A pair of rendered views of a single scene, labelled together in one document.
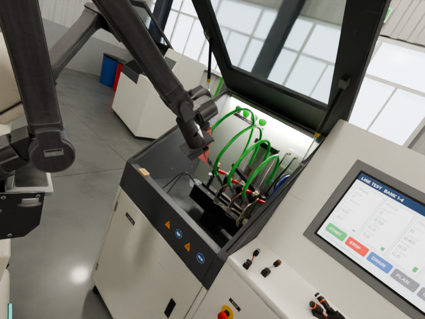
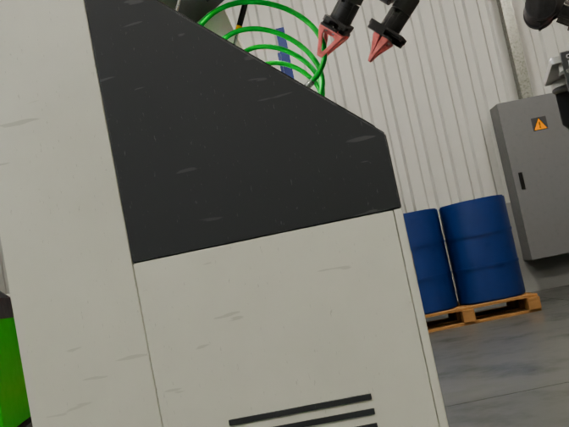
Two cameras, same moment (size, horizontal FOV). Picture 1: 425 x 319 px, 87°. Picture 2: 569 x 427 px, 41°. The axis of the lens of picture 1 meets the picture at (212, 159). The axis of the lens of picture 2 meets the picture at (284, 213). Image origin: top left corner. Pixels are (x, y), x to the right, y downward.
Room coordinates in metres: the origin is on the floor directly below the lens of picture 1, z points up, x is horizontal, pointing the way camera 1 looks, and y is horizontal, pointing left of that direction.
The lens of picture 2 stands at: (1.96, 1.68, 0.70)
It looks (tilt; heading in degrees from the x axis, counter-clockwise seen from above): 5 degrees up; 242
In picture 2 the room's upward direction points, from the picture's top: 11 degrees counter-clockwise
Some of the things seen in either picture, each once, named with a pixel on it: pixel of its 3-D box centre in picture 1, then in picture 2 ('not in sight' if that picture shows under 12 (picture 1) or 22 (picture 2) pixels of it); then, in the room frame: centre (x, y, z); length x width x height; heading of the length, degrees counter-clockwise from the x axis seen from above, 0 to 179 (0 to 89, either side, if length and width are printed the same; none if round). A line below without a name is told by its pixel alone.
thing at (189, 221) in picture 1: (164, 214); not in sight; (0.85, 0.09, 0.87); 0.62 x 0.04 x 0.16; 58
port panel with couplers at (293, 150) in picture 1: (286, 173); not in sight; (1.15, -0.38, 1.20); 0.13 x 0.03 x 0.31; 58
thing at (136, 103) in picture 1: (152, 76); not in sight; (4.15, 1.63, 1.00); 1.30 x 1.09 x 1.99; 48
